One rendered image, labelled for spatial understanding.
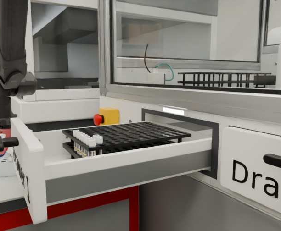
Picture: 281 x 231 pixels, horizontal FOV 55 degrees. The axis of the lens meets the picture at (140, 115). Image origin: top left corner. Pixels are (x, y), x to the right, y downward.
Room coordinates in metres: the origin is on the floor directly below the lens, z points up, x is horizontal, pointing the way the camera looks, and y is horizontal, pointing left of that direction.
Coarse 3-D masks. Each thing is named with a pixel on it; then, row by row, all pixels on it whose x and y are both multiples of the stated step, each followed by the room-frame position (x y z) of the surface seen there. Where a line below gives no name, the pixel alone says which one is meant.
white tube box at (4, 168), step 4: (4, 156) 0.72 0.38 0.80; (0, 160) 0.68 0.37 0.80; (4, 160) 0.68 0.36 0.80; (8, 160) 0.68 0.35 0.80; (0, 164) 0.66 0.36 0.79; (4, 164) 0.66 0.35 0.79; (8, 164) 0.66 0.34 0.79; (12, 164) 0.67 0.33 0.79; (0, 168) 0.66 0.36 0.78; (4, 168) 0.66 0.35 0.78; (8, 168) 0.66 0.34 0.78; (12, 168) 0.67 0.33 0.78; (0, 172) 0.66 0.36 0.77; (4, 172) 0.66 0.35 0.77; (8, 172) 0.66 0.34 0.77; (12, 172) 0.67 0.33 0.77; (0, 176) 0.66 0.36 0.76; (4, 176) 0.66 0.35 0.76
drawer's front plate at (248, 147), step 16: (224, 128) 0.47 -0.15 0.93; (240, 128) 0.46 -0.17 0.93; (224, 144) 0.47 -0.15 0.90; (240, 144) 0.44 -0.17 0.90; (256, 144) 0.41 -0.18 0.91; (272, 144) 0.39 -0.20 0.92; (224, 160) 0.46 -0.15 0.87; (240, 160) 0.43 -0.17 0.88; (256, 160) 0.41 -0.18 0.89; (224, 176) 0.46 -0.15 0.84; (240, 176) 0.43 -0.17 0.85; (256, 176) 0.41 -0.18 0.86; (272, 176) 0.38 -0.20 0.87; (240, 192) 0.43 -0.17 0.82; (256, 192) 0.41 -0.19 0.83; (272, 192) 0.38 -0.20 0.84; (272, 208) 0.38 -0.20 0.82
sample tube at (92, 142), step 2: (90, 140) 0.44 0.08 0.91; (92, 140) 0.44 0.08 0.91; (94, 140) 0.44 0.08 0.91; (90, 142) 0.44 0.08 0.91; (92, 142) 0.44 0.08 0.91; (94, 142) 0.44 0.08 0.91; (90, 144) 0.44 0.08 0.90; (92, 144) 0.44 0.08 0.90; (94, 144) 0.44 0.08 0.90; (90, 146) 0.44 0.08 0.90; (92, 146) 0.44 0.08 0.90; (94, 146) 0.44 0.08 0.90; (90, 152) 0.44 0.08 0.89; (92, 152) 0.44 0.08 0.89; (94, 152) 0.44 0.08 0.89; (90, 154) 0.44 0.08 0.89; (92, 154) 0.44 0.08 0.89; (94, 154) 0.44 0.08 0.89
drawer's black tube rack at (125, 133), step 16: (80, 128) 0.60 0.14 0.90; (96, 128) 0.60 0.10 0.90; (112, 128) 0.60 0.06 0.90; (128, 128) 0.60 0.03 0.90; (144, 128) 0.60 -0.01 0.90; (160, 128) 0.60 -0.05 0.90; (64, 144) 0.57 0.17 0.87; (96, 144) 0.45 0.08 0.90; (112, 144) 0.47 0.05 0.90; (128, 144) 0.47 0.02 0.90; (144, 144) 0.57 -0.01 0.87; (160, 144) 0.57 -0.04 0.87
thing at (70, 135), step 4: (64, 132) 0.56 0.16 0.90; (68, 132) 0.56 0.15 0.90; (72, 132) 0.56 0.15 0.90; (68, 136) 0.54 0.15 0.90; (72, 136) 0.52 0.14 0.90; (76, 140) 0.49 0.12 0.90; (80, 140) 0.48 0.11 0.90; (80, 144) 0.47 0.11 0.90; (84, 144) 0.45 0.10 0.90; (84, 148) 0.45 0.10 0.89; (88, 148) 0.43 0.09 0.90; (92, 148) 0.43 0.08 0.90; (96, 148) 0.44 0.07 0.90
